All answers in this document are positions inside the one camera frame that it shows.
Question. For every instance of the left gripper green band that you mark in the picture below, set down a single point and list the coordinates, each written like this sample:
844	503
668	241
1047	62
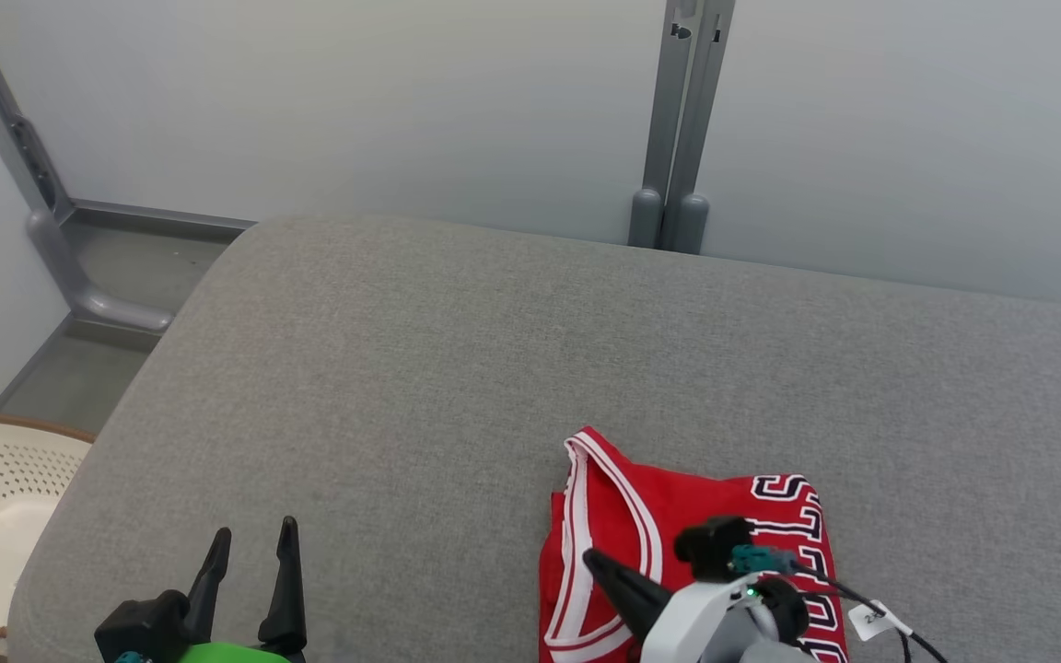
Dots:
227	656

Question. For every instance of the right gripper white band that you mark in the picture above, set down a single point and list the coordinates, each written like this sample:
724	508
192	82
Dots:
705	617

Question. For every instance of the red white basketball jersey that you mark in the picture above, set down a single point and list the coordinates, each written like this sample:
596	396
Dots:
613	516

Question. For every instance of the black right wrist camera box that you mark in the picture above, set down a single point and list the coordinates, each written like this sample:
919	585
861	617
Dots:
710	543

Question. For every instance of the grey partition base rail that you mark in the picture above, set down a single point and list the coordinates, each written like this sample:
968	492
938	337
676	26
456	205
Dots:
162	215

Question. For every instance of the grey partition post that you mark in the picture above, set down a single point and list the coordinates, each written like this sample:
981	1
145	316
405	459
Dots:
664	110
701	138

